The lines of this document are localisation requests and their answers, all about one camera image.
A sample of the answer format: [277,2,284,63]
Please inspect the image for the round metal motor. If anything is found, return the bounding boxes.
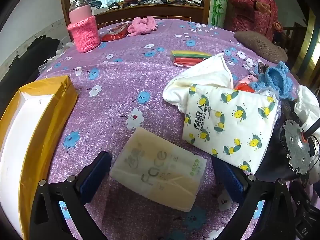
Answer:
[279,119,320,175]

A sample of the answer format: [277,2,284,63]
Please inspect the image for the clear plastic bags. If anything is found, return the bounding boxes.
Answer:
[37,36,75,73]

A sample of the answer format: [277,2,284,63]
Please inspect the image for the white crumpled cloth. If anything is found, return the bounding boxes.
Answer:
[294,85,320,130]

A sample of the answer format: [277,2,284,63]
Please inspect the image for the multicoloured sponge cloth stack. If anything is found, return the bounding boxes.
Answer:
[170,50,212,67]

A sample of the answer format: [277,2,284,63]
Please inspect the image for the golden door frame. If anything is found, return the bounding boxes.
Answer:
[305,7,320,90]

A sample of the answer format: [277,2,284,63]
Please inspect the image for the bottle with pink knitted sleeve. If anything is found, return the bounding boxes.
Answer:
[67,0,101,53]

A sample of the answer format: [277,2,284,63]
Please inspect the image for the blue knitted piece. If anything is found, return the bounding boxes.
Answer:
[250,61,293,99]

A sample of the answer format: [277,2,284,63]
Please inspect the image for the lemon print tissue pack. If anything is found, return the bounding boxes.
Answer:
[182,84,279,175]

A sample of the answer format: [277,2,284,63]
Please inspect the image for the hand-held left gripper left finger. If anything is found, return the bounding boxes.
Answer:
[29,151,112,240]

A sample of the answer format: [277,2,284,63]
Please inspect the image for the pink white small pack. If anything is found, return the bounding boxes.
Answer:
[237,74,258,84]

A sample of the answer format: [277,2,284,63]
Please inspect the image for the white cloth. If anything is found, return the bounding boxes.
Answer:
[294,85,320,130]
[162,54,233,113]

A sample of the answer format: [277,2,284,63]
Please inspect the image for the red packet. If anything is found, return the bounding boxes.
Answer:
[100,22,132,42]

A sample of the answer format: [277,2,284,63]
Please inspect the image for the yellow cardboard box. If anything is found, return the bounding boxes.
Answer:
[0,75,79,240]

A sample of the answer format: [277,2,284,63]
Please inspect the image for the wooden headboard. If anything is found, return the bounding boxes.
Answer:
[95,5,204,29]

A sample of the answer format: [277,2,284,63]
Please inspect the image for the purple floral bedsheet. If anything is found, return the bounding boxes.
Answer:
[32,17,320,240]

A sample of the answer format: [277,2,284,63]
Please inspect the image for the black bag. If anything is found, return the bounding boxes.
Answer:
[0,36,62,105]

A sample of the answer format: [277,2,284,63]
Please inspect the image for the dark brown knitted piece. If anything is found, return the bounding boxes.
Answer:
[257,62,270,76]

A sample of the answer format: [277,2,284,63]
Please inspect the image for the translucent facial tissue pack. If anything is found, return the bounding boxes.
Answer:
[109,127,208,213]

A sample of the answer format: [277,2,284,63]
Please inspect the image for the red plastic bag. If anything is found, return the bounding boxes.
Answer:
[234,81,255,93]

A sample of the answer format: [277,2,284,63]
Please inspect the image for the wooden chair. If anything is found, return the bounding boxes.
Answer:
[282,22,308,53]

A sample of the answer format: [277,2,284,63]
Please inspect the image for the pink fluffy cloth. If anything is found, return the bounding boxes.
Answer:
[127,16,158,37]

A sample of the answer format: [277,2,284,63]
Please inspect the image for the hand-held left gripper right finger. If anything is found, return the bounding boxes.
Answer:
[211,156,298,240]

